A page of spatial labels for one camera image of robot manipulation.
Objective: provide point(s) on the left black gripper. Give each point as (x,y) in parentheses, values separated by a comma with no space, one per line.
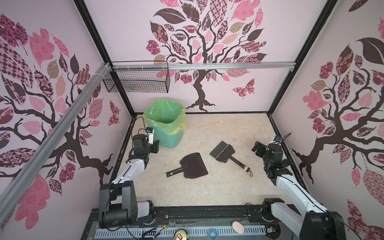
(155,147)

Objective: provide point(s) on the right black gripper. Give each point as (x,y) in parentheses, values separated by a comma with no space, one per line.
(262,148)

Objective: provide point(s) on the dark brown hand brush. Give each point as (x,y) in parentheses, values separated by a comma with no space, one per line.
(224,152)

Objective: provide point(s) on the dark brown dustpan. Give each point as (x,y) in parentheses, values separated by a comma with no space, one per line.
(192,166)

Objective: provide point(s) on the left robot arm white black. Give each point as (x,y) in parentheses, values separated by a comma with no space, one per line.
(118,204)

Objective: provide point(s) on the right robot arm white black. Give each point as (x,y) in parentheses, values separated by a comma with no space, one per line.
(310,220)

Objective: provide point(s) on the green bin with liner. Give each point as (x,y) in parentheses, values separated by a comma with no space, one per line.
(168,118)

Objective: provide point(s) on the pink oval button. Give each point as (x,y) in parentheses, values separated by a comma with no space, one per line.
(238,228)

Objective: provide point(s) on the gold round can top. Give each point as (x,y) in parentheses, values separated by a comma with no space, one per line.
(181,234)

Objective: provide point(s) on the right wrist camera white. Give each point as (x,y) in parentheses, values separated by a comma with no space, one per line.
(278,140)

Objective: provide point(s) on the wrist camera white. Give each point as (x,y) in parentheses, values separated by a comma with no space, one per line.
(150,133)
(278,140)

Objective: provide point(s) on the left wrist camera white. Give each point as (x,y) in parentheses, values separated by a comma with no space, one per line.
(150,133)

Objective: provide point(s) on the black wire basket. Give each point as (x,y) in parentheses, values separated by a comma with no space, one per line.
(138,77)

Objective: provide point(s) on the aluminium rail back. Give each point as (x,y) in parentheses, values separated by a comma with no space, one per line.
(212,66)

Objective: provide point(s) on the aluminium rail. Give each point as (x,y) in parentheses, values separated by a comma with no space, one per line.
(23,180)
(212,66)

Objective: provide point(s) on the aluminium rail left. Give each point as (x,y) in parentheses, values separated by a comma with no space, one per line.
(23,180)

